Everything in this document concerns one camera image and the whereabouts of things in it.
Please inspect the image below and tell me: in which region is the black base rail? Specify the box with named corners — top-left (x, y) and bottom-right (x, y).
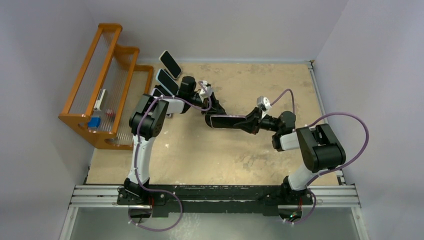
top-left (116, 180), bottom-right (314, 218)

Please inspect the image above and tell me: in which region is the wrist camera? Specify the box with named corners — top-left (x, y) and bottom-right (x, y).
top-left (256, 96), bottom-right (272, 119)
top-left (199, 81), bottom-right (213, 97)

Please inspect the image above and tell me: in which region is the blue block in rack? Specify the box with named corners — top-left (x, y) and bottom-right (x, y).
top-left (87, 117), bottom-right (101, 129)

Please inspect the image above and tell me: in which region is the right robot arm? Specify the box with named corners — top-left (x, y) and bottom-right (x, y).
top-left (233, 107), bottom-right (346, 204)

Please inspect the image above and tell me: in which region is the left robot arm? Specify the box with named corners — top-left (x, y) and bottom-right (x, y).
top-left (123, 76), bottom-right (225, 205)

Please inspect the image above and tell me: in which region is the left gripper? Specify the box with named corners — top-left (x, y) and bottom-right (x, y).
top-left (189, 93), bottom-right (224, 117)

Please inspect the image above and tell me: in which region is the white smartphone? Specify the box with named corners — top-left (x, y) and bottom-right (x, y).
top-left (151, 86), bottom-right (172, 97)
top-left (158, 50), bottom-right (182, 80)

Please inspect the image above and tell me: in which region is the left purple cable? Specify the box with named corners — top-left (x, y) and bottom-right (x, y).
top-left (127, 81), bottom-right (184, 233)

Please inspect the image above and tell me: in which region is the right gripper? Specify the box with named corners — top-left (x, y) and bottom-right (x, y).
top-left (234, 106), bottom-right (282, 134)

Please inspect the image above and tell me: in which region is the white item in rack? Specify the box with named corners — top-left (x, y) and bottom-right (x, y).
top-left (93, 88), bottom-right (108, 112)

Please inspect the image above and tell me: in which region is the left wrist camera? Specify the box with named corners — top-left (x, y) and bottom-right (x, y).
top-left (199, 81), bottom-right (213, 97)

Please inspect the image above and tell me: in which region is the aluminium frame rail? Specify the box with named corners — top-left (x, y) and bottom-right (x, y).
top-left (59, 185), bottom-right (369, 240)

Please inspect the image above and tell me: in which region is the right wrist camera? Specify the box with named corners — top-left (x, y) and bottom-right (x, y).
top-left (256, 96), bottom-right (272, 119)

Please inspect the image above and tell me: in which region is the orange wooden rack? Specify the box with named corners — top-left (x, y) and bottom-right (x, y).
top-left (58, 23), bottom-right (154, 150)

